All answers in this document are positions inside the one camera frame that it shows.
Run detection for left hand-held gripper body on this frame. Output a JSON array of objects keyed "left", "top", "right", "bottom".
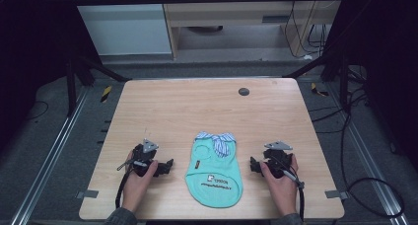
[{"left": 116, "top": 138, "right": 160, "bottom": 178}]

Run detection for person's left hand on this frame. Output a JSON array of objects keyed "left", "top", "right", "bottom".
[{"left": 121, "top": 150, "right": 160, "bottom": 214}]

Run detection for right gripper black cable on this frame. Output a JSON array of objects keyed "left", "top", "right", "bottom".
[{"left": 271, "top": 155, "right": 306, "bottom": 221}]

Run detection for aluminium floor rail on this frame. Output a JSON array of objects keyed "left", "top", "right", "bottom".
[
  {"left": 324, "top": 83, "right": 412, "bottom": 225},
  {"left": 9, "top": 86, "right": 91, "bottom": 225}
]

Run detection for black metal stand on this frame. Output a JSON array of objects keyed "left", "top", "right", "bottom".
[
  {"left": 283, "top": 50, "right": 351, "bottom": 114},
  {"left": 65, "top": 50, "right": 132, "bottom": 118}
]

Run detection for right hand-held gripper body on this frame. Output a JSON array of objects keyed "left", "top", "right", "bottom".
[{"left": 261, "top": 140, "right": 294, "bottom": 180}]

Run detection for teal pet shirt striped collar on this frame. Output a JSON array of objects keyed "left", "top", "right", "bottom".
[{"left": 184, "top": 130, "right": 244, "bottom": 209}]

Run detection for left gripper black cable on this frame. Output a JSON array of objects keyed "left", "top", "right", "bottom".
[{"left": 114, "top": 167, "right": 133, "bottom": 210}]

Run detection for black floor cable loop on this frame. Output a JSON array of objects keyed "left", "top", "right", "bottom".
[{"left": 309, "top": 65, "right": 406, "bottom": 219}]

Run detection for person's right hand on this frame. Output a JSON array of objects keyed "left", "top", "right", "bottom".
[{"left": 258, "top": 153, "right": 300, "bottom": 217}]

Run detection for grey metal table bracket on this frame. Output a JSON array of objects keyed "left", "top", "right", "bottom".
[
  {"left": 324, "top": 189, "right": 349, "bottom": 200},
  {"left": 75, "top": 189, "right": 100, "bottom": 200}
]

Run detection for yellow black striped tape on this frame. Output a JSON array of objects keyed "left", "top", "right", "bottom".
[
  {"left": 100, "top": 85, "right": 113, "bottom": 104},
  {"left": 311, "top": 82, "right": 329, "bottom": 98}
]

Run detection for black hanging cables under desk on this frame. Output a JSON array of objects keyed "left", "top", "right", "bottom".
[{"left": 283, "top": 1, "right": 329, "bottom": 59}]

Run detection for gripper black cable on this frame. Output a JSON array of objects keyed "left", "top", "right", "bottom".
[
  {"left": 271, "top": 155, "right": 306, "bottom": 221},
  {"left": 114, "top": 167, "right": 133, "bottom": 210}
]

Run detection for white cabinet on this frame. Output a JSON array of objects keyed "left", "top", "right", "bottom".
[{"left": 68, "top": 0, "right": 174, "bottom": 56}]

